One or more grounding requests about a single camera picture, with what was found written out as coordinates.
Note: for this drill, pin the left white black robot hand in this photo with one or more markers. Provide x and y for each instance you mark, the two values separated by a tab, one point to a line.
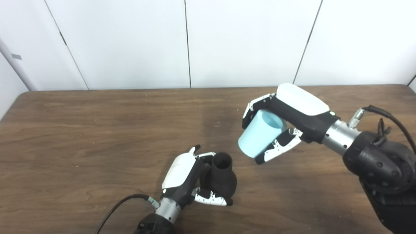
182	178

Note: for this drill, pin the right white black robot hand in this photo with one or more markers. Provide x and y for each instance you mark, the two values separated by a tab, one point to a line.
302	110

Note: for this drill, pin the black flared nozzle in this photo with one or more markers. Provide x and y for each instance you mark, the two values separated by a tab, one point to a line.
222	178

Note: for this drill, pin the light blue cylinder cup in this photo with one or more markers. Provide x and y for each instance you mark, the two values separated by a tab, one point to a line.
260	136

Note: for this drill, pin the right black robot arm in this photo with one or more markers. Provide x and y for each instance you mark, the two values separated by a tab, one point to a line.
383	169

